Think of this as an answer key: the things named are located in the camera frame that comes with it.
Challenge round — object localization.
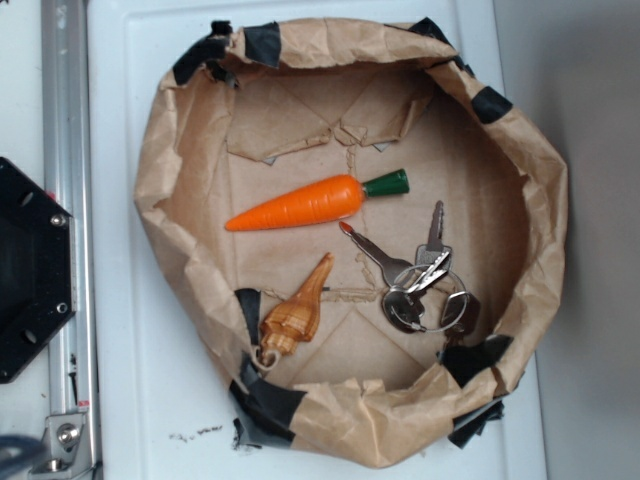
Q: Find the orange plastic toy carrot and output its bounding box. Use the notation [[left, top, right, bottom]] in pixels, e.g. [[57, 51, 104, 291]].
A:
[[225, 169, 410, 232]]

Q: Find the brown spiral seashell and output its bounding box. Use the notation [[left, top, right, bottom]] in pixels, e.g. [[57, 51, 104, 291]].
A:
[[254, 253, 335, 371]]

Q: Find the brown paper bag bin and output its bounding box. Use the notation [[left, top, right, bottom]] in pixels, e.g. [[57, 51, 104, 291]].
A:
[[134, 19, 568, 468]]

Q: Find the white plastic tray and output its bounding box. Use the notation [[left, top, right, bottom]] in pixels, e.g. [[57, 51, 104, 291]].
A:
[[87, 1, 547, 479]]

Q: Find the silver key bunch on ring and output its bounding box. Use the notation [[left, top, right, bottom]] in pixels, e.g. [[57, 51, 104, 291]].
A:
[[339, 201, 481, 340]]

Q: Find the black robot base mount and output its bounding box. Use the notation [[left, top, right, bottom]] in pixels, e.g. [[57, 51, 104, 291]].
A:
[[1, 158, 75, 384]]

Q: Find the aluminium extrusion rail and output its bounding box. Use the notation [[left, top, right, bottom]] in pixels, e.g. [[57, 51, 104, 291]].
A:
[[41, 1, 103, 479]]

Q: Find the metal corner bracket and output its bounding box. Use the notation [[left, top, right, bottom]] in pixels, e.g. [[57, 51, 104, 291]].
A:
[[28, 412, 99, 479]]

